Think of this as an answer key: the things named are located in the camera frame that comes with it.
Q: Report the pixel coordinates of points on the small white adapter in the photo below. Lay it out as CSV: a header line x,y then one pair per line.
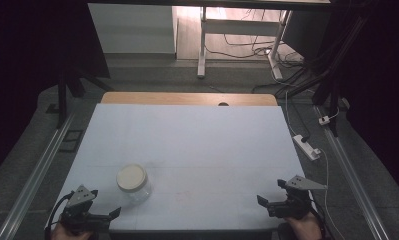
x,y
324,120

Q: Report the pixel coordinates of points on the black metal stand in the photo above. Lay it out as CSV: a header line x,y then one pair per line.
x,y
62,100
333,96

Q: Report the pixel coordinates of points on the person's right hand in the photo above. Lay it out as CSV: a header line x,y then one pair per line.
x,y
303,228

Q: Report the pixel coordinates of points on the white power strip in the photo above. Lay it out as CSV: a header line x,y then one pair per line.
x,y
306,147

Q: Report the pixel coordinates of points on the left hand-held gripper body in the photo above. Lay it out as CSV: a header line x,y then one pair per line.
x,y
82,198

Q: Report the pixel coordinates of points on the person's left hand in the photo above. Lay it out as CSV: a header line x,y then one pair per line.
x,y
65,235

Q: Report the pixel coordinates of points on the clear glass jar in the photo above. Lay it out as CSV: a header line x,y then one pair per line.
x,y
142,196

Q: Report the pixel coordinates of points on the white cabinet panel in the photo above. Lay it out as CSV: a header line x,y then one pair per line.
x,y
132,28

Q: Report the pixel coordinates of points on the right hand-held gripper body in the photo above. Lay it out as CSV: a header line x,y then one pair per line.
x,y
295,206

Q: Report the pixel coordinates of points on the cream round jar lid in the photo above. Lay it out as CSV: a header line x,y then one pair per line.
x,y
131,177

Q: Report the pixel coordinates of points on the aluminium rail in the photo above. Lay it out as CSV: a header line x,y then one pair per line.
x,y
350,173
33,180

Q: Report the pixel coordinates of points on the white metal desk frame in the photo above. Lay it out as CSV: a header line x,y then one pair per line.
x,y
240,27

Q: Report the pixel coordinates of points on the white table cover sheet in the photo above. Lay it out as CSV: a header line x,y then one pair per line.
x,y
193,143

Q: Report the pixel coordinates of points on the black curtain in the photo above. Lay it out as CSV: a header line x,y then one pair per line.
x,y
20,66
383,83

